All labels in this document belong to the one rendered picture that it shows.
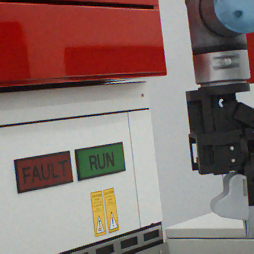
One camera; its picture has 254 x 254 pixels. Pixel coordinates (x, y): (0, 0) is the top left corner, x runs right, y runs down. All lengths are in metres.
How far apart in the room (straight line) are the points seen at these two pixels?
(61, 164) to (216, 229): 0.30
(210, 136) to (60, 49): 0.25
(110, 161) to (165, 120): 2.75
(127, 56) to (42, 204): 0.28
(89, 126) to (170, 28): 2.94
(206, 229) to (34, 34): 0.46
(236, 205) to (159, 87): 2.95
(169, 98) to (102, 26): 2.86
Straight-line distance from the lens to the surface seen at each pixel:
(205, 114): 1.06
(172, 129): 4.06
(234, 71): 1.05
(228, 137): 1.05
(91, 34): 1.19
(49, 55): 1.11
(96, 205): 1.24
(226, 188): 1.11
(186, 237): 1.37
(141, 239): 1.33
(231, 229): 1.31
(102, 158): 1.25
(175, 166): 4.06
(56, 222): 1.17
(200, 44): 1.06
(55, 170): 1.17
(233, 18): 0.94
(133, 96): 1.34
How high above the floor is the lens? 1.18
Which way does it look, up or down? 3 degrees down
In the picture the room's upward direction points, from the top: 6 degrees counter-clockwise
